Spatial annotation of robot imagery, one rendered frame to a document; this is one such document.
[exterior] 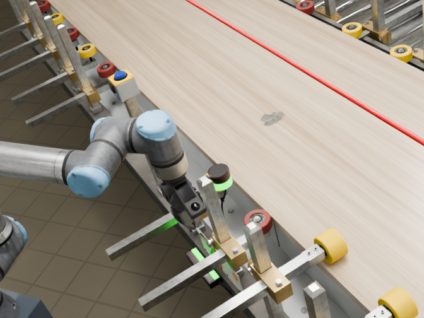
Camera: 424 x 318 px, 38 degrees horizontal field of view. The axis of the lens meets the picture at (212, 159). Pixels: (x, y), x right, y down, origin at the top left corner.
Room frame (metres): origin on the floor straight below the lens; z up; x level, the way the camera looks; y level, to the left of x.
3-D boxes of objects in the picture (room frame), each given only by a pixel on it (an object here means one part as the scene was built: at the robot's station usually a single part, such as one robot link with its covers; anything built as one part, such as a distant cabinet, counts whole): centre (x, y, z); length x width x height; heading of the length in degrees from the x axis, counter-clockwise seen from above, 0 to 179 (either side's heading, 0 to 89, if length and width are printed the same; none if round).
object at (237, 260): (1.26, 0.03, 0.84); 0.13 x 0.06 x 0.05; 19
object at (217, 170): (1.30, -0.01, 1.00); 0.06 x 0.06 x 0.22; 19
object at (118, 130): (1.29, 0.21, 1.32); 0.12 x 0.12 x 0.09; 61
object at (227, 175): (1.30, -0.01, 1.10); 0.06 x 0.06 x 0.02
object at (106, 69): (2.46, 0.33, 0.85); 0.08 x 0.08 x 0.11
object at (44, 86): (2.63, 0.60, 0.82); 0.43 x 0.03 x 0.04; 109
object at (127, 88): (1.77, 0.20, 1.18); 0.07 x 0.07 x 0.08; 19
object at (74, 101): (2.40, 0.52, 0.82); 0.43 x 0.03 x 0.04; 109
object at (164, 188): (1.25, 0.11, 1.14); 0.09 x 0.08 x 0.12; 19
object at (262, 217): (1.28, -0.07, 0.85); 0.08 x 0.08 x 0.11
